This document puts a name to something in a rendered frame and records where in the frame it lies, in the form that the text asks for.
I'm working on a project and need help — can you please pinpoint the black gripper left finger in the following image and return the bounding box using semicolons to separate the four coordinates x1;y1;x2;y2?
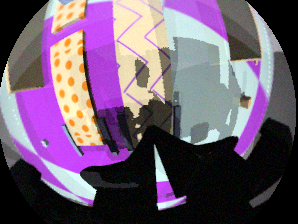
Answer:
80;127;158;204

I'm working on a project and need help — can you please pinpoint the cream strip with orange dots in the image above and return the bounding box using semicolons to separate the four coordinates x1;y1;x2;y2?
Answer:
49;30;108;147

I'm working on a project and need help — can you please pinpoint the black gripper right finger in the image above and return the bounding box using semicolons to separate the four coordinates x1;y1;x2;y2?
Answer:
152;125;239;198

